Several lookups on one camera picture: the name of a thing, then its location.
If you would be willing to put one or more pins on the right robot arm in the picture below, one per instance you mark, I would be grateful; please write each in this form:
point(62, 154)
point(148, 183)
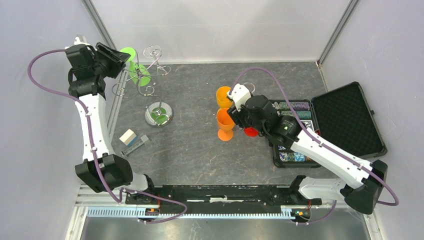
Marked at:
point(359, 182)

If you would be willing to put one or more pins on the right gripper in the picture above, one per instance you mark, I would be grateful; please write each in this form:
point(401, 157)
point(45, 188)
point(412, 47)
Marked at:
point(237, 116)

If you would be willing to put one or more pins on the green wine glass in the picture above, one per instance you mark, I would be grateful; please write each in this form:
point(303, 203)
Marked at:
point(138, 73)

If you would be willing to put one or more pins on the black poker chip case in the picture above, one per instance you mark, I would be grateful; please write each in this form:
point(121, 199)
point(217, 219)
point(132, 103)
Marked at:
point(343, 117)

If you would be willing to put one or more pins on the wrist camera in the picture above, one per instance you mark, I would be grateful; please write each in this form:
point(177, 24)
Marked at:
point(239, 95)
point(80, 40)

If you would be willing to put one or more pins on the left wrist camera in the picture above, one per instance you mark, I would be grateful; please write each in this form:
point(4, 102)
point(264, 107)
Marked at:
point(80, 40)

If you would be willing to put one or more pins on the red wine glass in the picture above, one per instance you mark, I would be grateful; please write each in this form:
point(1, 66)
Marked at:
point(251, 132)

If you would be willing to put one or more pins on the clear wine glass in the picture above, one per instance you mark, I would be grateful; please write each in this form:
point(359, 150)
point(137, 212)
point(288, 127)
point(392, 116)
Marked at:
point(250, 86)
point(154, 52)

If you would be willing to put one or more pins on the grey toy girder piece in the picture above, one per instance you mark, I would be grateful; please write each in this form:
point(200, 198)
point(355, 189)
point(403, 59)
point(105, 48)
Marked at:
point(143, 141)

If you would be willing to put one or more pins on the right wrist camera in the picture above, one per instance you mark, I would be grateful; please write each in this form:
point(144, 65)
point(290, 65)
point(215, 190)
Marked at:
point(239, 95)

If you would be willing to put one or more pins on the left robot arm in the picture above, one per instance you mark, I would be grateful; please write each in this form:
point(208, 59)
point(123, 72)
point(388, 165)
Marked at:
point(102, 170)

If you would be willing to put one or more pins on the yellow wine glass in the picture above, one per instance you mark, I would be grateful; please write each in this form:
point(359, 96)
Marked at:
point(222, 98)

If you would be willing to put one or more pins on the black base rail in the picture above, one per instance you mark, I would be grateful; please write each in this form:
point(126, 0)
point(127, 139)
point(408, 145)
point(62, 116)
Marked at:
point(223, 199)

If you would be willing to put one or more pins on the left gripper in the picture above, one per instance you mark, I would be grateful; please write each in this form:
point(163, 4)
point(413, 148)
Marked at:
point(117, 59)

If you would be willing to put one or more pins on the orange wine glass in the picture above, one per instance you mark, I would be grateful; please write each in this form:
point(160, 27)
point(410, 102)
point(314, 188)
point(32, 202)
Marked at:
point(225, 124)

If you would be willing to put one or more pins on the chrome wine glass rack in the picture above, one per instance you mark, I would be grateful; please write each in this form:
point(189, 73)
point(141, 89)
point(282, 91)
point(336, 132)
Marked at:
point(157, 114)

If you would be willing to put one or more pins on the beige and blue toy brick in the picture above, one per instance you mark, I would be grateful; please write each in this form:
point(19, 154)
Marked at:
point(128, 138)

